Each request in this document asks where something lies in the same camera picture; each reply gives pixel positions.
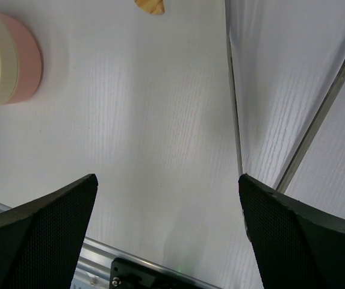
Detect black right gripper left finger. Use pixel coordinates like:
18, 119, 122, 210
0, 174, 98, 288

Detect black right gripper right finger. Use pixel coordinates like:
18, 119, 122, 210
238, 174, 345, 288

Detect metal food tongs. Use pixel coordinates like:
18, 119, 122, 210
225, 0, 345, 241

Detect pink lunch bowl white inside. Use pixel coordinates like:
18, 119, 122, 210
0, 13, 43, 104

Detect fish-shaped woven bamboo tray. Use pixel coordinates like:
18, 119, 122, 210
134, 0, 165, 15

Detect aluminium front mounting rail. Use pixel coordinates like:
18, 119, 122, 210
0, 194, 230, 289

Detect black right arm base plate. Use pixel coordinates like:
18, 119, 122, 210
109, 258, 216, 289

